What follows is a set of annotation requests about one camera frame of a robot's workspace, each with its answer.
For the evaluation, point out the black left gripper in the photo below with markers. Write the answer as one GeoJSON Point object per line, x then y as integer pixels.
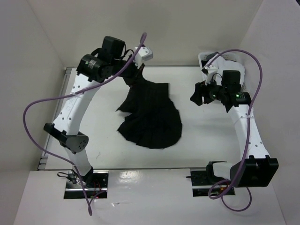
{"type": "Point", "coordinates": [137, 75]}

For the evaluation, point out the white skirt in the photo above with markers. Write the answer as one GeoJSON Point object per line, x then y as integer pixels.
{"type": "Point", "coordinates": [213, 71]}

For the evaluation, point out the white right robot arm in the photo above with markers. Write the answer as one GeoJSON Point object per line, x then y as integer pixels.
{"type": "Point", "coordinates": [256, 167]}

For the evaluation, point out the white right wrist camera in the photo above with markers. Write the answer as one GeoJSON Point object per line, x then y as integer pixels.
{"type": "Point", "coordinates": [208, 73]}

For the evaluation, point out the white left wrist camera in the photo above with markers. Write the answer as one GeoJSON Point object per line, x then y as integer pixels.
{"type": "Point", "coordinates": [144, 54]}

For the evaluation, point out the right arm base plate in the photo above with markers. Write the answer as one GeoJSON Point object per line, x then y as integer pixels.
{"type": "Point", "coordinates": [201, 183]}

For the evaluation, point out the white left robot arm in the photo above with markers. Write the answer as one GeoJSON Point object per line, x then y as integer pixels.
{"type": "Point", "coordinates": [93, 71]}

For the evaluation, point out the white plastic basket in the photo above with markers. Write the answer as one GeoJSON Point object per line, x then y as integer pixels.
{"type": "Point", "coordinates": [227, 61]}

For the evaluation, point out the black skirt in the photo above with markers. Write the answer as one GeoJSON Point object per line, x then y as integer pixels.
{"type": "Point", "coordinates": [152, 119]}

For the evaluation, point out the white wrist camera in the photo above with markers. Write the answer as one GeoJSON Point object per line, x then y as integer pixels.
{"type": "Point", "coordinates": [144, 54]}
{"type": "Point", "coordinates": [208, 73]}

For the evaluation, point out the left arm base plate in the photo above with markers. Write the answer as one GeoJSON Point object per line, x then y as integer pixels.
{"type": "Point", "coordinates": [96, 188]}

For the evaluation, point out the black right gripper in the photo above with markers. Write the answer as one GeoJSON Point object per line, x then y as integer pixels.
{"type": "Point", "coordinates": [200, 89]}

